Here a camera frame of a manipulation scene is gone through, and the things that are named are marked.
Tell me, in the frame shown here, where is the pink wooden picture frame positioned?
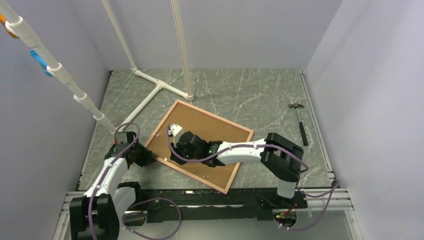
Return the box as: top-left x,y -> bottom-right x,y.
144,99 -> 255,195

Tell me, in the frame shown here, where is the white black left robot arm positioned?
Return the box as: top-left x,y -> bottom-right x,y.
69,131 -> 157,240

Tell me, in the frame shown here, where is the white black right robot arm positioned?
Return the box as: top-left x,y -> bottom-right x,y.
166,125 -> 308,208

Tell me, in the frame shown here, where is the blue pipe peg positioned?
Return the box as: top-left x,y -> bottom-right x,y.
29,50 -> 53,77

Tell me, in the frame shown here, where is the white pvc pipe stand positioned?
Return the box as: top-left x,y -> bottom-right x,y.
0,0 -> 195,138

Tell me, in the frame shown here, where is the orange pipe peg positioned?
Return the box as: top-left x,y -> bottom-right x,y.
0,14 -> 19,39

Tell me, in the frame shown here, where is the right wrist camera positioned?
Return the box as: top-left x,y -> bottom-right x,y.
167,123 -> 184,142

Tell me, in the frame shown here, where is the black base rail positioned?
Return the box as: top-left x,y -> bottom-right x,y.
126,188 -> 308,223

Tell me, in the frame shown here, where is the black handled claw hammer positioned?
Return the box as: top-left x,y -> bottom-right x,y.
288,103 -> 309,146

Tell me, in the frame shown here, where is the aluminium side rail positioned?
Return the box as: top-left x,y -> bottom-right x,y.
297,70 -> 364,240

